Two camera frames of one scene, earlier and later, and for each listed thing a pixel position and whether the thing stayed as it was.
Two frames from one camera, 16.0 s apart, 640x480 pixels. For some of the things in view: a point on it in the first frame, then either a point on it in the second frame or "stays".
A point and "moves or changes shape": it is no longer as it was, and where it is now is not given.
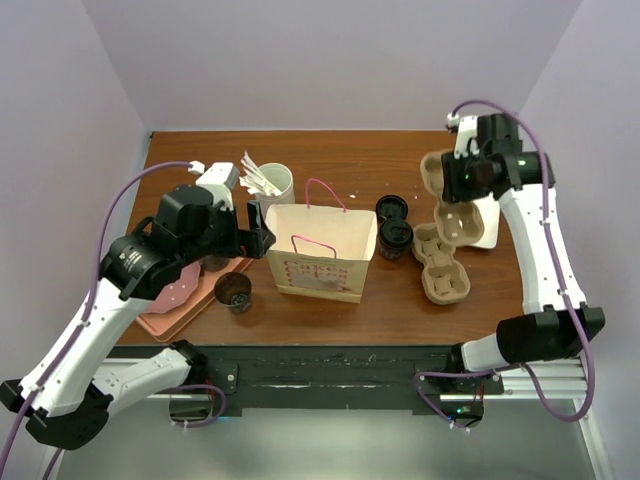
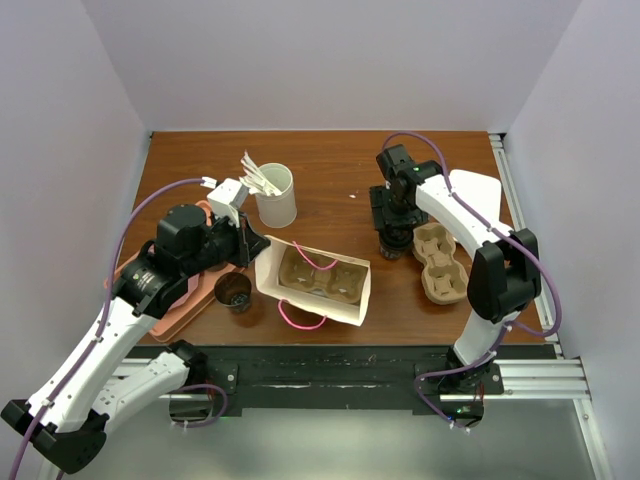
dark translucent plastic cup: x=234 y=290 stays
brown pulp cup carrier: x=457 y=223 moves or changes shape
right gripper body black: x=464 y=177 to x=395 y=212
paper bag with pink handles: x=321 y=250 to x=312 y=285
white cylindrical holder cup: x=280 y=177 stays
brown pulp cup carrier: x=444 y=279 stays
